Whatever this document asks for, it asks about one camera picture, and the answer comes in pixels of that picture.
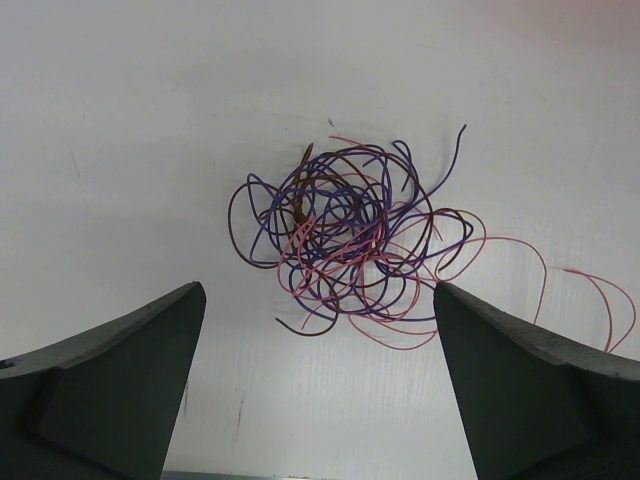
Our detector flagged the wire bundle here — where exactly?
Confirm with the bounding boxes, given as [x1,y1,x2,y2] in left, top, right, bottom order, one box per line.
[228,124,487,351]

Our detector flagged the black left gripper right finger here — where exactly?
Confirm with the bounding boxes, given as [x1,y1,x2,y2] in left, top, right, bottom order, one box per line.
[434,283,639,479]

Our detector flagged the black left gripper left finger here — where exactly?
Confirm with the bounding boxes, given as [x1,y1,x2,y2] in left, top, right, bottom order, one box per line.
[1,282,206,479]

